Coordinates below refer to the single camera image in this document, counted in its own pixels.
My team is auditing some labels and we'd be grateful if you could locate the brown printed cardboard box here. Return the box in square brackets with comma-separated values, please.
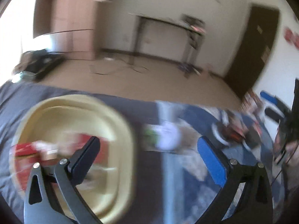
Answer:
[240, 89, 263, 117]

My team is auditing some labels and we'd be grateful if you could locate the black folding table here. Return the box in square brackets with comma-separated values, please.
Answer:
[128, 14, 206, 66]

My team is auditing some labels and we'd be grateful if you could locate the blue white quilted blanket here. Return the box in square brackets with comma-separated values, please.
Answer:
[157, 101, 285, 223]

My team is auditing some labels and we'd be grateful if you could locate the dark wooden door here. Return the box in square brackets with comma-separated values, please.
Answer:
[224, 4, 280, 99]

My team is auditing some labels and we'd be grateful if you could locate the cream plastic basin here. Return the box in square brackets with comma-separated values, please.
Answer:
[9, 95, 136, 223]

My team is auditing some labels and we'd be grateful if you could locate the white round jar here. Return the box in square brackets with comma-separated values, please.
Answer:
[142, 121, 182, 152]

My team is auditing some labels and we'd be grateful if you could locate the open black suitcase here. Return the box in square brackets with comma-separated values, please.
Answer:
[12, 49, 66, 83]

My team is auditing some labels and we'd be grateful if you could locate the wooden wardrobe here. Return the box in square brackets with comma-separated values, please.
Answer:
[33, 0, 100, 60]

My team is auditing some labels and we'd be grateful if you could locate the blue cloth on floor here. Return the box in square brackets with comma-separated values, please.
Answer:
[178, 63, 203, 78]

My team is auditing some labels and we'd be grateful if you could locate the black cable on floor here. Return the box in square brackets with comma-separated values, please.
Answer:
[88, 57, 150, 77]

